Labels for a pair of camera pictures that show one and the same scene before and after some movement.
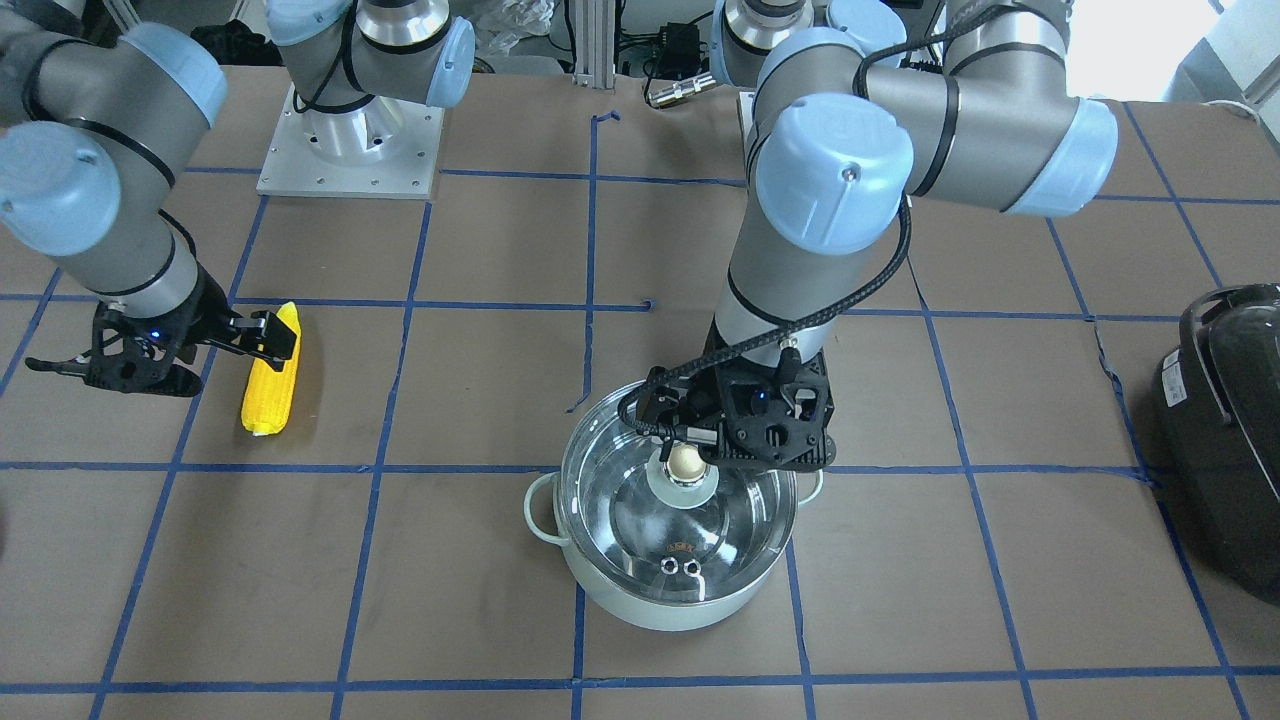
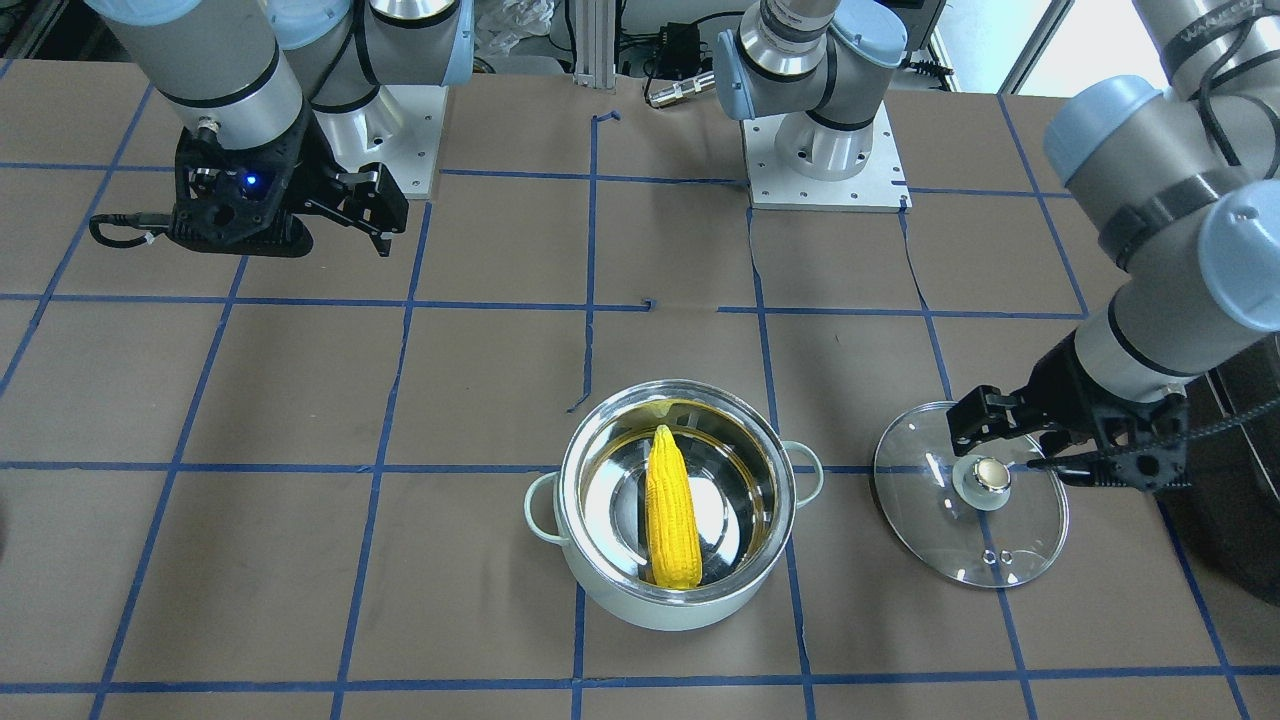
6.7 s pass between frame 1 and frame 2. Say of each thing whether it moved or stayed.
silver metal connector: stayed
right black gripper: moved
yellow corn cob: moved
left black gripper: moved
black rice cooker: stayed
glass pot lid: moved
